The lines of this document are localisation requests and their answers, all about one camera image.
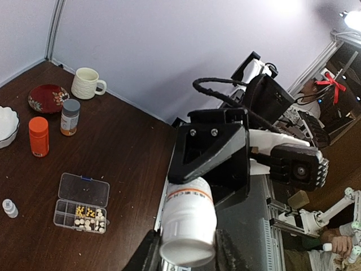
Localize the white fluted bowl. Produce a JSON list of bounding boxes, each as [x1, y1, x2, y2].
[[0, 106, 20, 148]]

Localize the shorter small white bottle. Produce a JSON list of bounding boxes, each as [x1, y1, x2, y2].
[[2, 199, 19, 218]]

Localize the clear plastic pill organizer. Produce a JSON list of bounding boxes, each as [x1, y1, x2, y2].
[[53, 173, 110, 234]]

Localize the white pills in organizer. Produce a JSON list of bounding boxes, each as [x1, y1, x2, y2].
[[94, 208, 106, 233]]

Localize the right aluminium frame post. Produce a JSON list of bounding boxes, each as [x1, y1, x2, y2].
[[45, 0, 66, 61]]

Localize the grey capped white orange bottle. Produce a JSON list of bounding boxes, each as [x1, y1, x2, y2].
[[60, 99, 81, 137]]

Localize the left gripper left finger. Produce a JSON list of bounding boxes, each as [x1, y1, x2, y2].
[[122, 229, 162, 271]]

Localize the beige pills in organizer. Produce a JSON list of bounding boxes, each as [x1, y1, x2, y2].
[[74, 219, 95, 231]]

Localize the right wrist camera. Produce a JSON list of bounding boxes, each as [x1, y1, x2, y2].
[[249, 129, 329, 191]]

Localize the red patterned plate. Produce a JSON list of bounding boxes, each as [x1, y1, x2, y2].
[[28, 84, 70, 113]]

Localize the cream ceramic mug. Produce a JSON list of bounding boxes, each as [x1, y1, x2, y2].
[[71, 67, 107, 100]]

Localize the front aluminium rail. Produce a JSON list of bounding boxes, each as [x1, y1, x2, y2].
[[153, 178, 169, 231]]

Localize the right black cable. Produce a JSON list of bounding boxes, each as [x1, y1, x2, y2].
[[192, 76, 285, 133]]

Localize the orange pill bottle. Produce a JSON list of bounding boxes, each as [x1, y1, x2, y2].
[[28, 116, 50, 158]]

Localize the taller small white bottle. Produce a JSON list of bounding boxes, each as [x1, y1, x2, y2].
[[161, 177, 217, 244]]

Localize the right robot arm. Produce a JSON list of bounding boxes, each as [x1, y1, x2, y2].
[[168, 53, 329, 209]]

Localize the person in background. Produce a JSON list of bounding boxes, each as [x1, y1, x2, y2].
[[281, 225, 361, 271]]

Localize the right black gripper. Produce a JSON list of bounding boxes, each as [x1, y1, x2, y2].
[[168, 108, 250, 209]]

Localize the yellow pills in organizer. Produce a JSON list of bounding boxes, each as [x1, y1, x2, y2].
[[75, 206, 96, 218]]

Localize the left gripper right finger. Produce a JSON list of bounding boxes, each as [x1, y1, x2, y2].
[[214, 229, 249, 271]]

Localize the taller bottle white cap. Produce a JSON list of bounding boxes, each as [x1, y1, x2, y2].
[[159, 238, 215, 268]]

